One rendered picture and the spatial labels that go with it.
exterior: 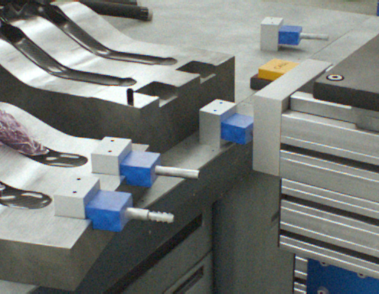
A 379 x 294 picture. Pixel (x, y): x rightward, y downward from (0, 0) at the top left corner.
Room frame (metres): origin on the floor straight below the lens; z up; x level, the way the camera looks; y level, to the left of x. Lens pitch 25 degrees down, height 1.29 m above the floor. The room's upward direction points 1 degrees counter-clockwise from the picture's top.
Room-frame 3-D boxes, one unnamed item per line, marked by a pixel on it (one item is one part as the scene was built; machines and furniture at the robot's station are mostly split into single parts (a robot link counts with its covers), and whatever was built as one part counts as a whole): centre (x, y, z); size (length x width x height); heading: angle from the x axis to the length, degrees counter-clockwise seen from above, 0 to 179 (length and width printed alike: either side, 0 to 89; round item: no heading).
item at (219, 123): (1.05, -0.08, 0.83); 0.13 x 0.05 x 0.05; 56
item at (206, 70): (1.15, -0.01, 0.87); 0.05 x 0.05 x 0.04; 57
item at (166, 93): (1.06, 0.05, 0.87); 0.05 x 0.05 x 0.04; 57
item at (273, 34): (1.51, -0.21, 0.83); 0.13 x 0.05 x 0.05; 72
